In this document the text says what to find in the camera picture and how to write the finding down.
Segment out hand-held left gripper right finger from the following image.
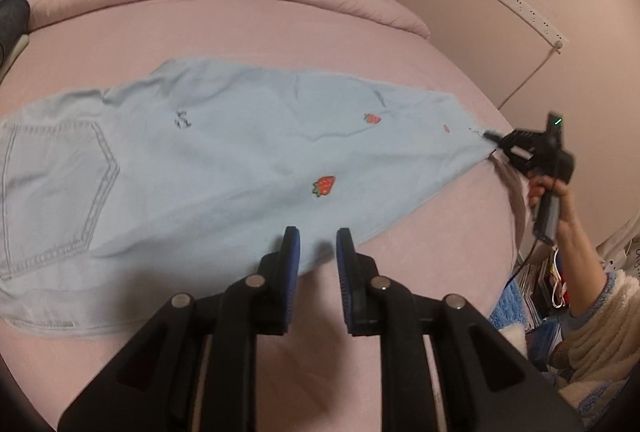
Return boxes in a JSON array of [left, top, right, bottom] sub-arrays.
[[336, 227, 586, 432]]

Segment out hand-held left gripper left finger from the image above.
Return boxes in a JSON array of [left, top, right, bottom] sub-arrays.
[[57, 226, 302, 432]]

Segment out light blue denim pants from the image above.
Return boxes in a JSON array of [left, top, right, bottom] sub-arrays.
[[0, 57, 493, 338]]

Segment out person's right forearm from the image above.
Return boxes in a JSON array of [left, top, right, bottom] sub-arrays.
[[552, 197, 621, 328]]

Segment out person's right hand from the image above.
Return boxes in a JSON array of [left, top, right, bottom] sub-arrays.
[[527, 173, 572, 213]]

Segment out white lace cloth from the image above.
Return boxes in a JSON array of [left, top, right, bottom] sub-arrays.
[[599, 212, 640, 274]]

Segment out white power strip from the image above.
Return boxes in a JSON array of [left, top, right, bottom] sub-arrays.
[[495, 0, 570, 49]]

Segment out stack of magazines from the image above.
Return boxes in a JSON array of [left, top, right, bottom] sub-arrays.
[[519, 257, 557, 328]]

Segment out white fleece robe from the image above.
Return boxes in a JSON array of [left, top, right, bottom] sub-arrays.
[[550, 269, 640, 432]]

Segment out pink bed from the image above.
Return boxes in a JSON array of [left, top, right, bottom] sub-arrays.
[[0, 0, 531, 432]]

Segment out dark padded object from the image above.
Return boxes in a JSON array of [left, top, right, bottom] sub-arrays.
[[0, 0, 32, 78]]

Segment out white power cable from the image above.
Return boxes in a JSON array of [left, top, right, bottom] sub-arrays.
[[497, 43, 563, 109]]

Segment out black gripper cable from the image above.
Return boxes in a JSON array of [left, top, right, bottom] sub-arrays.
[[505, 237, 543, 289]]

